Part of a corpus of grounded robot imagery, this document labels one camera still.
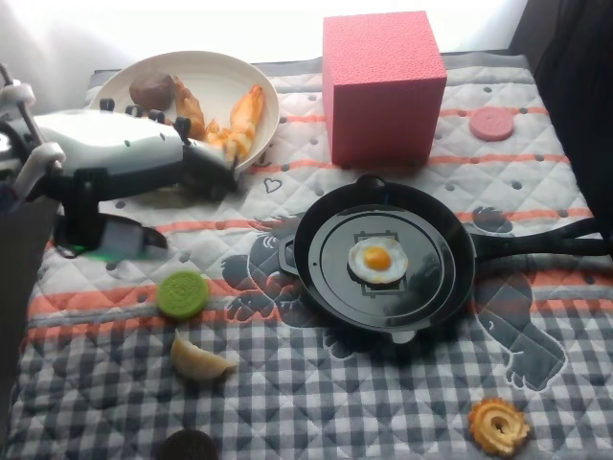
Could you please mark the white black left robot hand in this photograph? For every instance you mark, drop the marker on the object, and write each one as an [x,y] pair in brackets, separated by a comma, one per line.
[120,139]

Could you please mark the black frying pan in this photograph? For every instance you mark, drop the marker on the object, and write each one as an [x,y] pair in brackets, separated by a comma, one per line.
[431,287]

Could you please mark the red cube box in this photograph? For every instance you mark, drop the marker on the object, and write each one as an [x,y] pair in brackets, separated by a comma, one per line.
[383,96]

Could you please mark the brown toy bun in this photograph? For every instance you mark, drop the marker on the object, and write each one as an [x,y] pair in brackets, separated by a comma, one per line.
[152,90]

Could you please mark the brown toy fried wonton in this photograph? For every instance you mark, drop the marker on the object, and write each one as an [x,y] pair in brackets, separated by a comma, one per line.
[189,103]

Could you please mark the white round plate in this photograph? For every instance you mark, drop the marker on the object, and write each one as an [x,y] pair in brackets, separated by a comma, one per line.
[211,76]

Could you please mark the orange toy fried shrimp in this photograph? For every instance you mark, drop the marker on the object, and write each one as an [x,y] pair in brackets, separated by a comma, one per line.
[246,115]

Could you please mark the green sandwich cookie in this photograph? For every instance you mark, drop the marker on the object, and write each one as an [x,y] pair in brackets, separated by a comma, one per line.
[183,293]

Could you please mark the pale toy dumpling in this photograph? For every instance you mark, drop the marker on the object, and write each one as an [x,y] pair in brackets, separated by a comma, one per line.
[196,361]

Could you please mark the toy fried egg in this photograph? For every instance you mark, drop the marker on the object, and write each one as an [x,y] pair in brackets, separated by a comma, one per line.
[378,259]

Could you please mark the brown sandwich cookie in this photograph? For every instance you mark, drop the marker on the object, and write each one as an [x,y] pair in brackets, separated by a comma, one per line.
[191,445]

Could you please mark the grey quilt with bear print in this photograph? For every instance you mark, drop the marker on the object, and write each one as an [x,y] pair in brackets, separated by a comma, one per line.
[335,397]

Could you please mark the pink sandwich cookie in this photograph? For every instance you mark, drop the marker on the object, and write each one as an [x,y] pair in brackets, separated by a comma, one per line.
[490,123]

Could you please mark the black curtain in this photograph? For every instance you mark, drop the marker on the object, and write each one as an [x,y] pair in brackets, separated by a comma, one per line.
[584,96]

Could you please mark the yellow swirl butter cookie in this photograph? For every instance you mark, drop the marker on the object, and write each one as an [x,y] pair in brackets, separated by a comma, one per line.
[498,426]

